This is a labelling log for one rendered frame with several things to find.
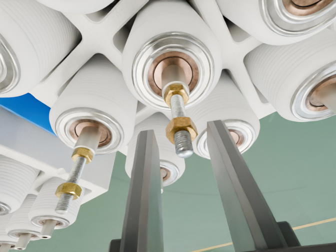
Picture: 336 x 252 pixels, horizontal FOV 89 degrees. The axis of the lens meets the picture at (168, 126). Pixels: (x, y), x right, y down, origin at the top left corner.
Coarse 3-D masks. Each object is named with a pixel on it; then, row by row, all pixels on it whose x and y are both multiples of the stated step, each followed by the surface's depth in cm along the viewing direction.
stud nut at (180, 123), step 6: (174, 120) 10; (180, 120) 10; (186, 120) 10; (168, 126) 10; (174, 126) 10; (180, 126) 10; (186, 126) 10; (192, 126) 10; (168, 132) 10; (174, 132) 10; (192, 132) 10; (168, 138) 10; (192, 138) 10; (174, 144) 11
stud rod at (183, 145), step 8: (176, 96) 13; (176, 104) 12; (176, 112) 11; (184, 112) 12; (176, 136) 10; (184, 136) 10; (176, 144) 10; (184, 144) 9; (176, 152) 9; (184, 152) 9; (192, 152) 9
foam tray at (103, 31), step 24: (120, 0) 18; (144, 0) 18; (192, 0) 20; (96, 24) 19; (120, 24) 19; (216, 24) 20; (96, 48) 21; (120, 48) 22; (240, 48) 21; (72, 72) 22; (240, 72) 24; (48, 96) 25
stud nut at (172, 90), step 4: (176, 84) 13; (168, 88) 13; (172, 88) 13; (176, 88) 13; (180, 88) 13; (184, 88) 13; (168, 92) 13; (172, 92) 13; (176, 92) 13; (180, 92) 13; (184, 92) 13; (164, 96) 13; (168, 96) 13; (184, 96) 13; (188, 96) 13; (164, 100) 13; (168, 100) 13; (184, 100) 13; (168, 104) 13; (184, 104) 13
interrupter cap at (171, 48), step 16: (176, 32) 13; (144, 48) 14; (160, 48) 14; (176, 48) 14; (192, 48) 14; (144, 64) 15; (160, 64) 15; (176, 64) 15; (192, 64) 15; (208, 64) 15; (144, 80) 16; (160, 80) 16; (192, 80) 16; (208, 80) 16; (144, 96) 17; (160, 96) 17; (192, 96) 17
